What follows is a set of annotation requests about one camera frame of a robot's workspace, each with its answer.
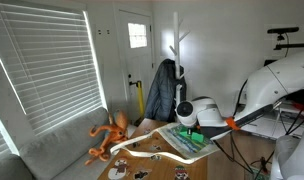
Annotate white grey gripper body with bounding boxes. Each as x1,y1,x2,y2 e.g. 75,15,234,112
176,96,226,127

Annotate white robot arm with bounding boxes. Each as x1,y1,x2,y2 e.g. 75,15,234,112
176,51,304,140

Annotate green plastic chest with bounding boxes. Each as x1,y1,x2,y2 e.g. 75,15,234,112
179,130,204,143

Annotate dark blue puffer jacket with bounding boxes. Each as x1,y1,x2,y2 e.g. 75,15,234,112
144,59,187,122

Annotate white printed tote bag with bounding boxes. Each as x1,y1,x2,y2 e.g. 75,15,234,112
110,123,219,164

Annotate white coat rack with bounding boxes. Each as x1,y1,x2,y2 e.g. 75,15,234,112
169,12,189,105

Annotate orange plush octopus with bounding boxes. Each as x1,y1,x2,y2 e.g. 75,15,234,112
85,110,128,165

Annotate black ninja figure sticker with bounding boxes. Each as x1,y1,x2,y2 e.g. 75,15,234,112
133,170,151,180

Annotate white entrance door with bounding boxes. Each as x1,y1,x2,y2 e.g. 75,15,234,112
118,10,152,124

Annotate grey sofa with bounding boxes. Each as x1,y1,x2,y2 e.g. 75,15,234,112
0,107,110,180

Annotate white window blinds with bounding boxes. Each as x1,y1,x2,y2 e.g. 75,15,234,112
0,0,106,146

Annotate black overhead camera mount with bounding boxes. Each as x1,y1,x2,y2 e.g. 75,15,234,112
267,27,304,50

